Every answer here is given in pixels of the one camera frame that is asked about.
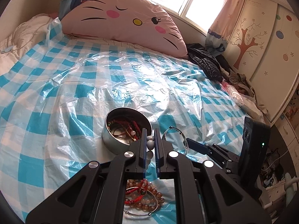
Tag black camera box green light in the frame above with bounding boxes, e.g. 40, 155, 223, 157
238, 116, 271, 175

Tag pink cat face pillow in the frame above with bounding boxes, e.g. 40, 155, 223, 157
61, 0, 187, 58

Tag thin silver bangle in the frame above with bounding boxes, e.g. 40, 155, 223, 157
124, 202, 161, 217

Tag pink curtain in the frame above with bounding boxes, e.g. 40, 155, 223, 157
205, 0, 245, 57

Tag white quilt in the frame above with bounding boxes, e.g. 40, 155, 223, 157
0, 14, 53, 75

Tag bookshelf with items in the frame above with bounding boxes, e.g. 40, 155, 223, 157
259, 93, 299, 215

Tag pile of clothes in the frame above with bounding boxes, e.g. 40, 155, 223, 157
216, 55, 268, 124

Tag blue checkered plastic sheet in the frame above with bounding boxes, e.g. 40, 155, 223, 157
1, 20, 245, 220

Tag red cord bracelets in tin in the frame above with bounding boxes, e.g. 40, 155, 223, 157
107, 118, 143, 144

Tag white wardrobe with tree decal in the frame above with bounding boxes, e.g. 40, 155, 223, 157
224, 0, 298, 124

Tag amber bead bracelet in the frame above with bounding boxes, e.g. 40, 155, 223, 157
125, 179, 165, 213

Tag white bead bracelet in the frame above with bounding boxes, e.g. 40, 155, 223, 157
146, 134, 155, 166

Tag black jacket on bed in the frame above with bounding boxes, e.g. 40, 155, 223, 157
186, 43, 223, 83

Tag round silver metal tin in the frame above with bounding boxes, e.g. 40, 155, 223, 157
102, 107, 152, 155

